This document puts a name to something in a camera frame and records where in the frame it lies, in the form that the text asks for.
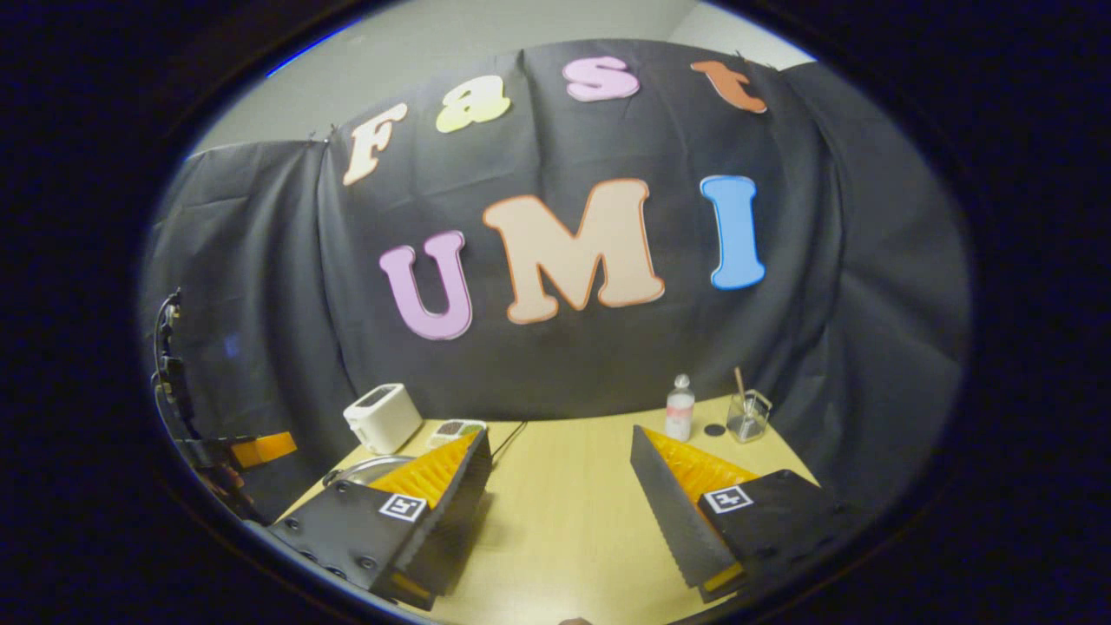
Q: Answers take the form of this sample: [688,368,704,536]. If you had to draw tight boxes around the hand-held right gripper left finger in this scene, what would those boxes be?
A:
[265,427,494,611]

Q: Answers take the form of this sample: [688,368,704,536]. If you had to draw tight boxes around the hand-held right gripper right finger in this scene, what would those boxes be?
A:
[629,424,856,604]

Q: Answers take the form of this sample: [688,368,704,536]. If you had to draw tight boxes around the stainless steel pot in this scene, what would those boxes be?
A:
[321,454,417,489]

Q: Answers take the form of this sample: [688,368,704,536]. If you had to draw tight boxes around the white divided bean dish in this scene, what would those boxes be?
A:
[427,418,488,449]

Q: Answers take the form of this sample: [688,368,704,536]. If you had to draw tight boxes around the clear bottle with pink label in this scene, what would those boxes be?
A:
[665,374,696,443]

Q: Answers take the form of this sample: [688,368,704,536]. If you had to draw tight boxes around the white toaster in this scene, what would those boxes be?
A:
[343,383,424,456]

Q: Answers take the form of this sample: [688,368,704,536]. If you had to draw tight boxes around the small glass jar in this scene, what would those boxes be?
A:
[726,389,773,444]

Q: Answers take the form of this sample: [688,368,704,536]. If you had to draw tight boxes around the black backdrop cloth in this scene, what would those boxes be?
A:
[139,39,973,522]

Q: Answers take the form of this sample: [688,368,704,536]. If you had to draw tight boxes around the black power cable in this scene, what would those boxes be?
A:
[490,421,529,461]

